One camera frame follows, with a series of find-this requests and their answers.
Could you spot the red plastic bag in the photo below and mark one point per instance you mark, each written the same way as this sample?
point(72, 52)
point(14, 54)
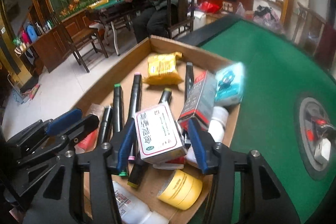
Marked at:
point(210, 6)

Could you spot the white plastic bag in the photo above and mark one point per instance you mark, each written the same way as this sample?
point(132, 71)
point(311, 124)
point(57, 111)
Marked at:
point(240, 10)

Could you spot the brown cardboard box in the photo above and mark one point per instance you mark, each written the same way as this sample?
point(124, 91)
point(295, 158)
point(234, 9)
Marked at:
point(123, 69)

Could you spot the black marker green caps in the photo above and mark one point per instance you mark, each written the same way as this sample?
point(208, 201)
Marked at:
point(118, 108)

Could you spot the yellow packet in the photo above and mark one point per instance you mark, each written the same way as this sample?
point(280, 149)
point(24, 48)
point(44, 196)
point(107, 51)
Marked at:
point(162, 67)

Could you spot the grey box red label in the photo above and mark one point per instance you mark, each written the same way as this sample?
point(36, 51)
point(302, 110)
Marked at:
point(199, 100)

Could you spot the wooden cabinet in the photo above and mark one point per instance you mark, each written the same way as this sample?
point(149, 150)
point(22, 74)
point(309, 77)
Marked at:
point(52, 48)

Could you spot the green mahjong table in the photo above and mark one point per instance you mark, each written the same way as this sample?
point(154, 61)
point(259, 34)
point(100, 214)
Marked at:
point(115, 7)

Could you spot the brown wooden chair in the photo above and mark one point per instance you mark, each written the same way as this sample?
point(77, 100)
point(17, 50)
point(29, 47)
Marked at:
point(78, 40)

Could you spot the white plastic bottle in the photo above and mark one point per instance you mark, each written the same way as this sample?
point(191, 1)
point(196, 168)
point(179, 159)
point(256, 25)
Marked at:
point(219, 121)

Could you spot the white medicine box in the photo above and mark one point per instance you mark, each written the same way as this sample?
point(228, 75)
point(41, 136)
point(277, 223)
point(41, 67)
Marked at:
point(160, 134)

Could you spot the yellow tape roll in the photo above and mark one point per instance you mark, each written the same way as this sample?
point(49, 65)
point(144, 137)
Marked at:
point(181, 190)

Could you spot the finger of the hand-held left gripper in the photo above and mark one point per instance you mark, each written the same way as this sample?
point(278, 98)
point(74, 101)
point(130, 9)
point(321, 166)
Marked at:
point(81, 130)
point(64, 120)

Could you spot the dark wooden armchair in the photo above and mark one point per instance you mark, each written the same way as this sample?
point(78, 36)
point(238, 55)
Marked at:
point(183, 3)

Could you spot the floral bag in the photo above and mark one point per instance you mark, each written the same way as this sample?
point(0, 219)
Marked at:
point(267, 18)

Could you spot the dark red cloth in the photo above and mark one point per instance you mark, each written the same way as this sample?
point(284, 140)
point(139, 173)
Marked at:
point(328, 43)

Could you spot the white bottle red label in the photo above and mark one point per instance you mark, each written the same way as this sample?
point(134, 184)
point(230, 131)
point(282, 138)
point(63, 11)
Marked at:
point(131, 205)

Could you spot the teal tissue pack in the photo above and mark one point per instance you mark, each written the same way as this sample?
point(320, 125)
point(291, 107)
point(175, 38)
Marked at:
point(229, 85)

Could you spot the black marker yellow cap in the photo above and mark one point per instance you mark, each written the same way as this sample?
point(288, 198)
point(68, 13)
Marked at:
point(164, 99)

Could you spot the blue bottle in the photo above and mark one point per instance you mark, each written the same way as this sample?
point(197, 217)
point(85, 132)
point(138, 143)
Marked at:
point(31, 33)

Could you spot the black marker pink caps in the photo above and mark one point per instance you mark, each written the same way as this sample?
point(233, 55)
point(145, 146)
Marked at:
point(136, 92)

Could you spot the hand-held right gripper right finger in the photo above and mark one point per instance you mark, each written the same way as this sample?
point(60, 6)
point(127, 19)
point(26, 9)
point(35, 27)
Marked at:
point(197, 148)

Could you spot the round table control panel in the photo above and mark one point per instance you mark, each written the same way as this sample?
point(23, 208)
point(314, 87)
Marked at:
point(304, 119)

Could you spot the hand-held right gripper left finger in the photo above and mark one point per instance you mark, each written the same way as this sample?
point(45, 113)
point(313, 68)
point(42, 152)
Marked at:
point(125, 145)

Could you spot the red white small box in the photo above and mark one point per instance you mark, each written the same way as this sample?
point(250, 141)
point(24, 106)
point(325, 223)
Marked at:
point(170, 162)

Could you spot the black marker grey cap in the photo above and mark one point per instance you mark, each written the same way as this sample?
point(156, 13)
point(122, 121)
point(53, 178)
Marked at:
point(189, 79)

